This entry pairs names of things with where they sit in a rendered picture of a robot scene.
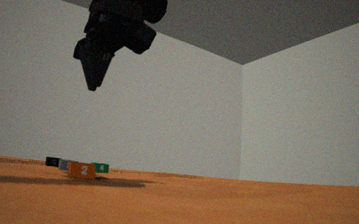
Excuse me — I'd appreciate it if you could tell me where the orange block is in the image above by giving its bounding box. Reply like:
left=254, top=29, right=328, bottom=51
left=67, top=161, right=96, bottom=179

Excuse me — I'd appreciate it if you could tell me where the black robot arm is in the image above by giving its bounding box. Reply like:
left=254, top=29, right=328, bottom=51
left=121, top=0, right=168, bottom=54

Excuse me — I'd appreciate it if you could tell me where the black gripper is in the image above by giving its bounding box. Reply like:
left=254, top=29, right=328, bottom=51
left=73, top=0, right=145, bottom=92

